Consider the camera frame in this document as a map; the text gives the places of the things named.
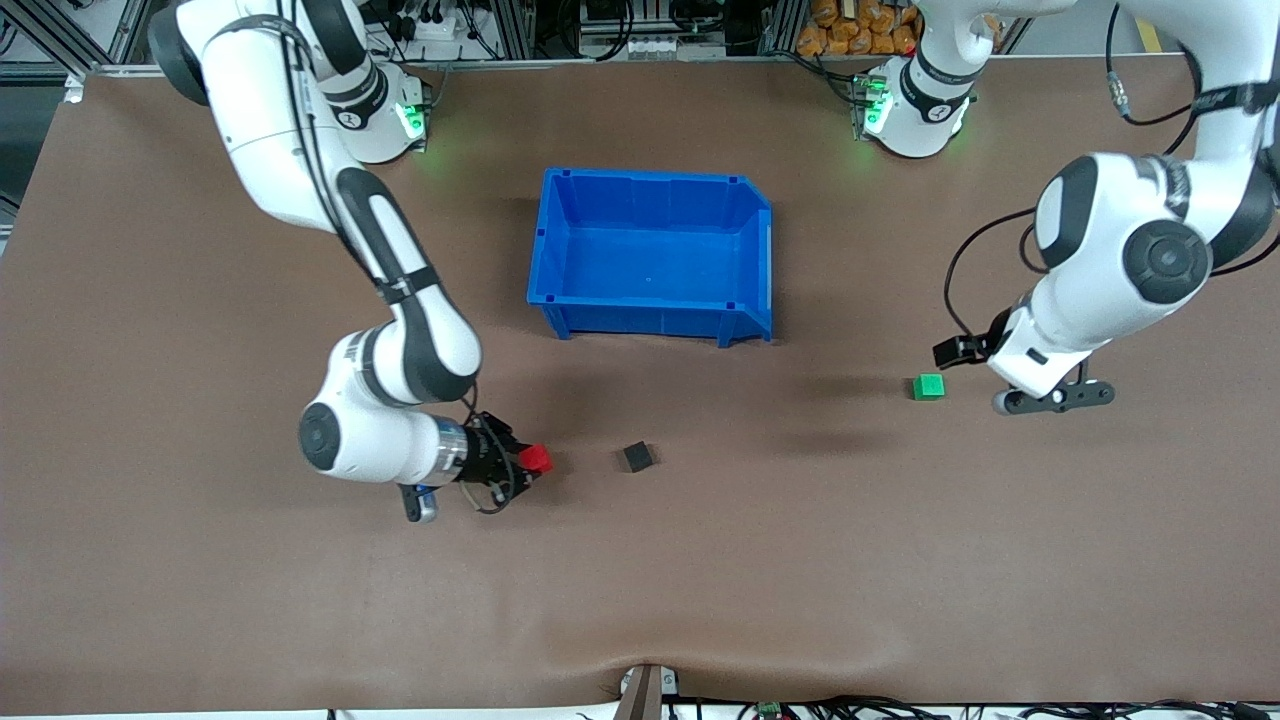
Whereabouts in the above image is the blue plastic storage bin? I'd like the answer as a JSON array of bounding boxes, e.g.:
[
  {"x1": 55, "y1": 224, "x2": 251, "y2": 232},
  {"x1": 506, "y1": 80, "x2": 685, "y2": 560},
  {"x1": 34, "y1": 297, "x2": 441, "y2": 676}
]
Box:
[{"x1": 527, "y1": 167, "x2": 774, "y2": 348}]

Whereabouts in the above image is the brown table mat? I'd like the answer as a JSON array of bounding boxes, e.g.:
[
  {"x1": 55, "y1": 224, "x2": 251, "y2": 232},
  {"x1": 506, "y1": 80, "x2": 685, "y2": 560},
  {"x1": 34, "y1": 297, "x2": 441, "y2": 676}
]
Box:
[{"x1": 0, "y1": 55, "x2": 1280, "y2": 716}]

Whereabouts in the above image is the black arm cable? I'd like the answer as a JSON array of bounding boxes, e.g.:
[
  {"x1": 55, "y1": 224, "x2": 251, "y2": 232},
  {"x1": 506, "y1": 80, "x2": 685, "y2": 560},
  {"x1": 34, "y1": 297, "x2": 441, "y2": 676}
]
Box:
[
  {"x1": 943, "y1": 208, "x2": 1041, "y2": 341},
  {"x1": 270, "y1": 0, "x2": 517, "y2": 516}
]

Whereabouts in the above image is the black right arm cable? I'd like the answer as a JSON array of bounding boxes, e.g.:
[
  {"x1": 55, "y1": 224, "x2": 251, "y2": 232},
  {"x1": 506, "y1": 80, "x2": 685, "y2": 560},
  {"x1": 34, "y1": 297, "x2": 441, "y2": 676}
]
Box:
[{"x1": 270, "y1": 0, "x2": 517, "y2": 516}]

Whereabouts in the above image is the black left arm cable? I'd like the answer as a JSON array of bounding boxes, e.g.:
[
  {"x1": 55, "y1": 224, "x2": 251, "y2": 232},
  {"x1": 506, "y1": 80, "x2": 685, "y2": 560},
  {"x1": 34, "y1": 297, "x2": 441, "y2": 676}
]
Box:
[{"x1": 943, "y1": 208, "x2": 1041, "y2": 341}]

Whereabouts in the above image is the white power strip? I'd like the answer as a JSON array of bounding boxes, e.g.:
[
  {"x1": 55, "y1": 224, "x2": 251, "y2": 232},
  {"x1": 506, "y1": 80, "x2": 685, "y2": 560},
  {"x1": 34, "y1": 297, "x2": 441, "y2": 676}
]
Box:
[{"x1": 365, "y1": 8, "x2": 471, "y2": 43}]

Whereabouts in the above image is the orange snack bag pile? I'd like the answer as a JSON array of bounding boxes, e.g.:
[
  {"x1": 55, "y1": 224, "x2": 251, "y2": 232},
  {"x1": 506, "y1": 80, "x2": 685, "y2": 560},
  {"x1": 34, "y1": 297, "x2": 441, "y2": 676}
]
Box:
[{"x1": 797, "y1": 0, "x2": 921, "y2": 58}]

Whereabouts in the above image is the metal table edge bracket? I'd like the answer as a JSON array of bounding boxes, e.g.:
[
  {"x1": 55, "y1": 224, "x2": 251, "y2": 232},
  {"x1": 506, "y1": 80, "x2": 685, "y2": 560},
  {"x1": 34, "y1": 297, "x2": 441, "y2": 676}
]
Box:
[{"x1": 615, "y1": 663, "x2": 681, "y2": 720}]

